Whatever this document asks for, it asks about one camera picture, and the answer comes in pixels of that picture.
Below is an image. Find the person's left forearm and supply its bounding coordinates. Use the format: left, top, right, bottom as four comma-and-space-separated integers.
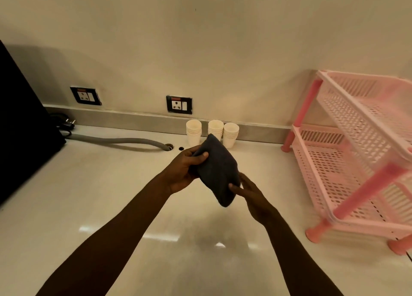
36, 175, 173, 296

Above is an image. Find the black power plug with cable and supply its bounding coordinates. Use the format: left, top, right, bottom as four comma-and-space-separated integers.
50, 113, 76, 138

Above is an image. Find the grey corrugated drain hose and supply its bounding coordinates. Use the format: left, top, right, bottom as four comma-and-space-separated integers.
65, 134, 174, 152

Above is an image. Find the person's right hand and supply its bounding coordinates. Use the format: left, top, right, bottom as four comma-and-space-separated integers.
229, 172, 280, 226

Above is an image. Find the person's left hand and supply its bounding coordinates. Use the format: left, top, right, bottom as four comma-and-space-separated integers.
164, 145, 209, 195

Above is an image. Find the black wall socket plate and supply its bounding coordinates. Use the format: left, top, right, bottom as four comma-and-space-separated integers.
70, 86, 102, 106
166, 95, 193, 115

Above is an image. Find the person's right forearm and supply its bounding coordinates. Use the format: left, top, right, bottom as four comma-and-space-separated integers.
263, 209, 344, 296

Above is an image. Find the dark grey cloth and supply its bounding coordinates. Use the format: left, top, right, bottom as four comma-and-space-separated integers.
192, 134, 241, 208

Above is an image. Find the pink plastic two-tier rack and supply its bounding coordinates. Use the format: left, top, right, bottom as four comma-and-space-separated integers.
281, 69, 412, 256

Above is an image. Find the stack of white paper cups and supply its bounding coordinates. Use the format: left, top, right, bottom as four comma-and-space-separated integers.
223, 122, 239, 149
208, 120, 224, 141
186, 119, 202, 147

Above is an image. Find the black appliance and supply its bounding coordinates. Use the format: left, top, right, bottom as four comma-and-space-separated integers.
0, 40, 67, 206

